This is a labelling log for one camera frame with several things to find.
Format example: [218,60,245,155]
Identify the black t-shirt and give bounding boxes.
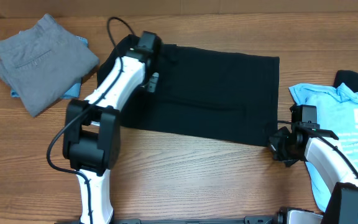
[96,34,281,147]

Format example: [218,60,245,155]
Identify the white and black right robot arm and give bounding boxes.
[269,105,358,224]

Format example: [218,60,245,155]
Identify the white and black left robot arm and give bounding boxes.
[63,31,162,223]

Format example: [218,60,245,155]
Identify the light blue t-shirt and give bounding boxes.
[288,82,358,224]

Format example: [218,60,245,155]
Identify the dark garment under blue shirt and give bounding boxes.
[333,70,358,92]

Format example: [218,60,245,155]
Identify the folded blue garment under trousers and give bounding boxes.
[10,35,89,100]

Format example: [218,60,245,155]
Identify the folded grey trousers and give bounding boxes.
[0,14,99,117]

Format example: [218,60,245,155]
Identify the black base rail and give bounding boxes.
[113,215,273,224]

